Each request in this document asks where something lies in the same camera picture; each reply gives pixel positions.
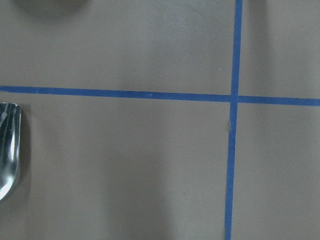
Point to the steel ice scoop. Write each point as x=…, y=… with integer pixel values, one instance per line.
x=10, y=137

